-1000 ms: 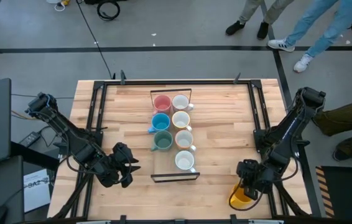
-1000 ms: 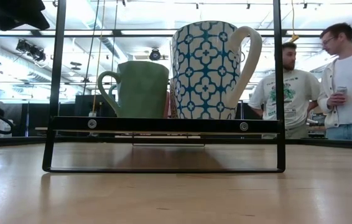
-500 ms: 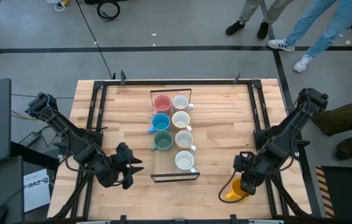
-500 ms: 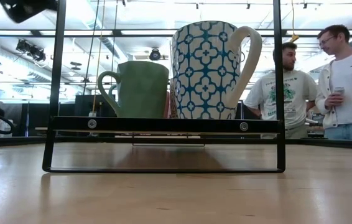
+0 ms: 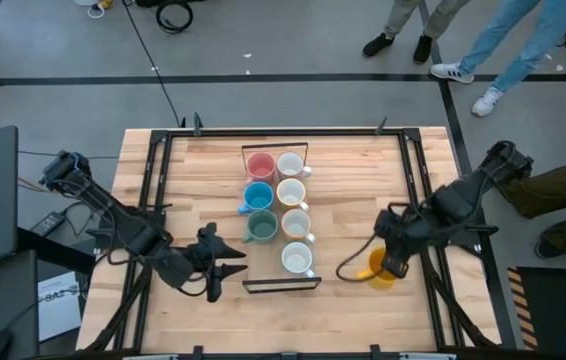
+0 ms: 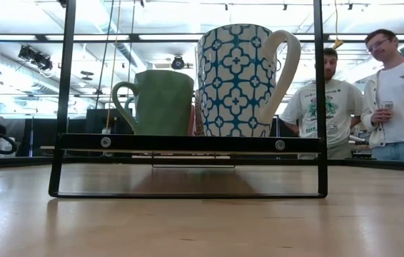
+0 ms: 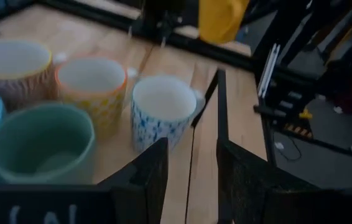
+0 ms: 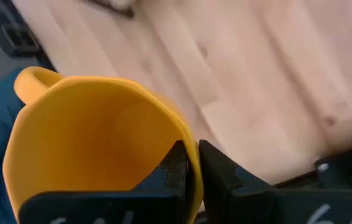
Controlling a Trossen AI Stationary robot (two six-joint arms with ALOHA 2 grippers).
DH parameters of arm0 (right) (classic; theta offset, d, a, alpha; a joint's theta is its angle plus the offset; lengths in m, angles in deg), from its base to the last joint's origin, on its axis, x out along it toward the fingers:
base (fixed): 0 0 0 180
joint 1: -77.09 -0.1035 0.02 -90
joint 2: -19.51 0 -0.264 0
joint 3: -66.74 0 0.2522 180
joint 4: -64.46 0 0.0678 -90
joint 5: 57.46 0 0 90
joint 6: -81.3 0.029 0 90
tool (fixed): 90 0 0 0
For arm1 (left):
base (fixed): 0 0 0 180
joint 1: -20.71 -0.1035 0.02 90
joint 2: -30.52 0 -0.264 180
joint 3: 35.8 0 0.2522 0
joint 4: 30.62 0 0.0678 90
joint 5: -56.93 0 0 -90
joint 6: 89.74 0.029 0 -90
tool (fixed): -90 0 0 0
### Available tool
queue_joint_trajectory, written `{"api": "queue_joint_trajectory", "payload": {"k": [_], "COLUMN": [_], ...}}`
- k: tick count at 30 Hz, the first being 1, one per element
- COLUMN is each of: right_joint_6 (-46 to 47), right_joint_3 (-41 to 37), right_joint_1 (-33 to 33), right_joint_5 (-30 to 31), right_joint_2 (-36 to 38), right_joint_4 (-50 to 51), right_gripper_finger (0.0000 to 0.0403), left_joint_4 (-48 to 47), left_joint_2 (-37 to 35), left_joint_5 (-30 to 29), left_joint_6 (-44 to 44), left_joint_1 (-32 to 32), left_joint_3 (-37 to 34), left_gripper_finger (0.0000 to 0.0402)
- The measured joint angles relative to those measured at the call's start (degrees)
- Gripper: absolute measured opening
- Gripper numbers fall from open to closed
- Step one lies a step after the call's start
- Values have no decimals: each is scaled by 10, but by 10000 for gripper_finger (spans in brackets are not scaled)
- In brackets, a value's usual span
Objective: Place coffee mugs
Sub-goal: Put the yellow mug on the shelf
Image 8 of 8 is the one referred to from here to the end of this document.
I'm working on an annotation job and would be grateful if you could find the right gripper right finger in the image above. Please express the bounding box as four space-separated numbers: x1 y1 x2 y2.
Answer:
198 139 352 224

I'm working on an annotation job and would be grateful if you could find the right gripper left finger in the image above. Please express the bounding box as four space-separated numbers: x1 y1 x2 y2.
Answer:
18 139 193 224

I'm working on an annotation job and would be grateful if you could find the orange ceramic mug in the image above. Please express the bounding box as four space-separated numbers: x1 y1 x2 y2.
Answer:
2 65 204 224

